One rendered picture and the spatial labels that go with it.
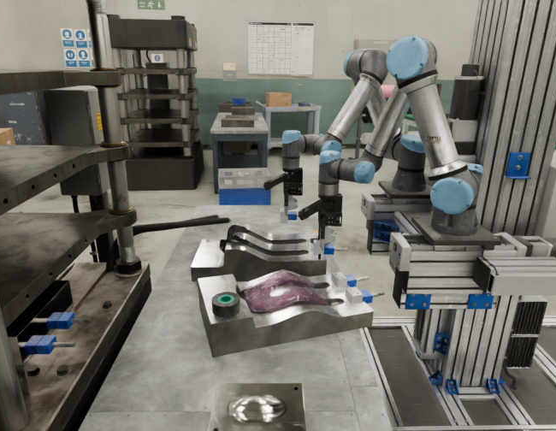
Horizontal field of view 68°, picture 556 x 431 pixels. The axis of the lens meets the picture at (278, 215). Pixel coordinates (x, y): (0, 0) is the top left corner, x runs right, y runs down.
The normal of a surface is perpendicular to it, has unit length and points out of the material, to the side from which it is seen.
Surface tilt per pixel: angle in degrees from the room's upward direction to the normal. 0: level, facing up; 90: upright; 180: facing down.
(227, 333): 90
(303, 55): 90
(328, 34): 90
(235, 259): 90
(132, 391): 0
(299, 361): 0
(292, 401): 0
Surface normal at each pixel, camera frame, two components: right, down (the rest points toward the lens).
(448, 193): -0.47, 0.41
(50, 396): 0.01, -0.94
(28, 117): 0.11, 0.34
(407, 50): -0.56, 0.16
